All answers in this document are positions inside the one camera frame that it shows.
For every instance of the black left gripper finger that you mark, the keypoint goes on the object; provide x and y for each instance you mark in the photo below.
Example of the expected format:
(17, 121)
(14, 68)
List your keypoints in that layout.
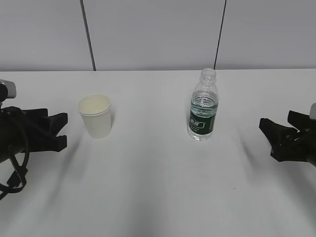
(56, 143)
(55, 124)

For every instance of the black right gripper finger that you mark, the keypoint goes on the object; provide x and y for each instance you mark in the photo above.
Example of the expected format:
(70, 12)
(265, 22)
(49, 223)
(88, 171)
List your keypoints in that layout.
(300, 121)
(279, 138)

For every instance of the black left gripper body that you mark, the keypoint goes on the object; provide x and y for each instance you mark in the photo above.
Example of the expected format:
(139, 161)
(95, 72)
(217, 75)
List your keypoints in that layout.
(14, 121)

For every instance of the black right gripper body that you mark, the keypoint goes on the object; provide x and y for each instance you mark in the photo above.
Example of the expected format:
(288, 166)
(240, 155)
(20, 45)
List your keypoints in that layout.
(301, 145)

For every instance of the white paper cup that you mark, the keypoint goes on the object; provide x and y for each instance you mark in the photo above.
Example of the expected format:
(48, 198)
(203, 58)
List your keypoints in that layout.
(95, 111)

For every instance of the clear green-label water bottle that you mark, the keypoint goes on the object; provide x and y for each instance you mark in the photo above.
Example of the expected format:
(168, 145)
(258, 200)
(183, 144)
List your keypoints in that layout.
(204, 105)

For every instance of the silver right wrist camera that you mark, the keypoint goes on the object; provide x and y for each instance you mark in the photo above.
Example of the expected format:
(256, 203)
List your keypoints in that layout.
(312, 114)

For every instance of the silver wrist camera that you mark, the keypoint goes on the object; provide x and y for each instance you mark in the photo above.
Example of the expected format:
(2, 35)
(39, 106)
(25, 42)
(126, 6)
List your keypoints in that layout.
(7, 90)
(312, 114)

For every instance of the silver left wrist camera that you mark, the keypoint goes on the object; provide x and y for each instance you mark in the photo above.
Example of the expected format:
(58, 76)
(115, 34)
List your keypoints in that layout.
(7, 90)

